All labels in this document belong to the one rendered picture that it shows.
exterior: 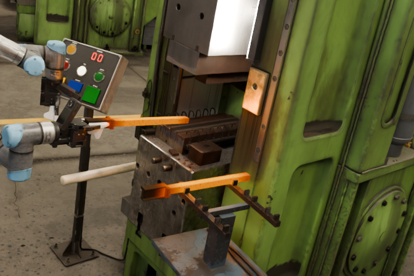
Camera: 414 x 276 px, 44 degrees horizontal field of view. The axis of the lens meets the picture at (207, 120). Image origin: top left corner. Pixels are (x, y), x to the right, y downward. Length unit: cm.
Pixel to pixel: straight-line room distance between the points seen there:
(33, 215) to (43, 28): 385
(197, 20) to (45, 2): 485
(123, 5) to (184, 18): 479
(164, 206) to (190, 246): 35
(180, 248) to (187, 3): 96
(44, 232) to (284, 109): 180
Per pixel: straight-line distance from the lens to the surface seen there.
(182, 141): 220
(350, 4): 212
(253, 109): 204
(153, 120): 199
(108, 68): 249
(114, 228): 332
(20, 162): 176
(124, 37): 704
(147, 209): 240
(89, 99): 247
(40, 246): 314
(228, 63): 220
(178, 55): 217
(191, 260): 192
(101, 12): 685
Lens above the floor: 185
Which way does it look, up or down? 21 degrees down
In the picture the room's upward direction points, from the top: 11 degrees clockwise
